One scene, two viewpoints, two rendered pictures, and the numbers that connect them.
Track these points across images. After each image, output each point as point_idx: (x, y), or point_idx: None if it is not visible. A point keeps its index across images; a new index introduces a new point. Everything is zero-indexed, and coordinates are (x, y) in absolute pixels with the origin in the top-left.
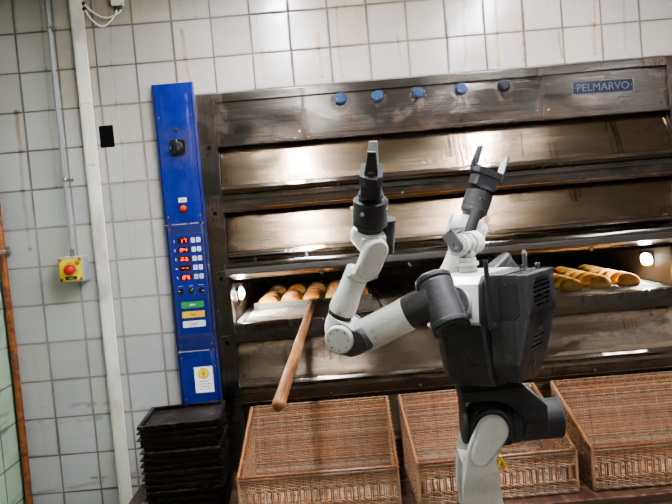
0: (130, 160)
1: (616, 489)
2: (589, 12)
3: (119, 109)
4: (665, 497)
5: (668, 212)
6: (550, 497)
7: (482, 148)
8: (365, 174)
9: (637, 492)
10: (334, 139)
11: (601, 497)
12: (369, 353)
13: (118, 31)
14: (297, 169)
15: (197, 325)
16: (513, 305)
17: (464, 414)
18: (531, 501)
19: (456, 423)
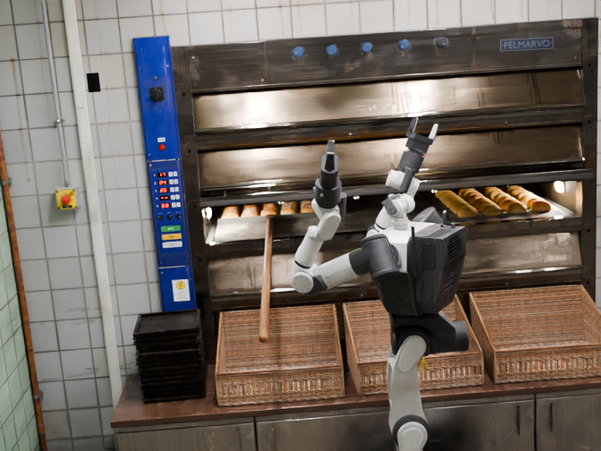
0: (114, 104)
1: (512, 382)
2: None
3: (104, 58)
4: (548, 389)
5: (575, 154)
6: (461, 388)
7: (417, 119)
8: (325, 168)
9: (527, 385)
10: (292, 86)
11: (499, 389)
12: None
13: None
14: (260, 114)
15: (174, 245)
16: (432, 259)
17: (393, 334)
18: (445, 392)
19: (390, 327)
